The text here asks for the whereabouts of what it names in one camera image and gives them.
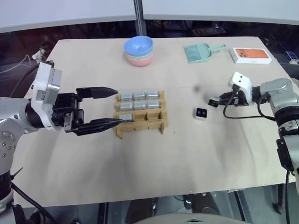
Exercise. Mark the green mini brush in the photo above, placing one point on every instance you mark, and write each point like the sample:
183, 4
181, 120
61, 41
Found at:
192, 53

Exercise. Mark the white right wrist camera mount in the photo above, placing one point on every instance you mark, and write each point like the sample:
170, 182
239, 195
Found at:
243, 82

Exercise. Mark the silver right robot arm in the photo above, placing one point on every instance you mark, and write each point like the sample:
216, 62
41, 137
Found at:
280, 93

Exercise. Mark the black table leg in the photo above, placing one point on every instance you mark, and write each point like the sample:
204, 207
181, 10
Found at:
103, 213

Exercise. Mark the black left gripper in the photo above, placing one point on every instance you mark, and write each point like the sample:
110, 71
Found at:
67, 105

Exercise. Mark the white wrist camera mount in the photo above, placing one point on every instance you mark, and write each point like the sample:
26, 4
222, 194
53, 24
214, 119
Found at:
45, 79
243, 82

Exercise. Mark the small white black camera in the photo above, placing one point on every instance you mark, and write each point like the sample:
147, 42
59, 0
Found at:
213, 102
201, 113

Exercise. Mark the green plastic bowl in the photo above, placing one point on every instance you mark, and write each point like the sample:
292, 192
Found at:
149, 56

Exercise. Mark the pink plastic bowl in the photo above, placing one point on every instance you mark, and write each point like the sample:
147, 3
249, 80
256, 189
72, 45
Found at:
139, 62

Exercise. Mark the wooden slotted tray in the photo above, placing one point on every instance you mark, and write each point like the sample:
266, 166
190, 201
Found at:
149, 123

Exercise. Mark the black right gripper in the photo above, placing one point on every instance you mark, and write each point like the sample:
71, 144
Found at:
240, 100

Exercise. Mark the grey metal pole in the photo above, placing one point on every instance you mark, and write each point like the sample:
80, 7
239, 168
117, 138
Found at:
140, 18

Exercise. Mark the blue plastic bowl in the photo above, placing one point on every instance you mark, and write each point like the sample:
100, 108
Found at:
139, 46

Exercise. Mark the white orange phone box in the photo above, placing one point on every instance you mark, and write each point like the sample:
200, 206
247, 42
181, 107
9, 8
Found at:
252, 55

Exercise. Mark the blue white small box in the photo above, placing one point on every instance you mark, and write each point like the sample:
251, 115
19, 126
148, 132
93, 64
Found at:
292, 56

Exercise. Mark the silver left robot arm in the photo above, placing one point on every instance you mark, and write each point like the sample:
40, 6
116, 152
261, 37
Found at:
11, 109

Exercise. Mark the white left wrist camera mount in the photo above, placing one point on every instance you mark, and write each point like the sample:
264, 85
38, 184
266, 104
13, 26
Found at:
45, 79

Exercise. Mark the green mini dustpan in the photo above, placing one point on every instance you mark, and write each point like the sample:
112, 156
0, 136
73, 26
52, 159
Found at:
205, 53

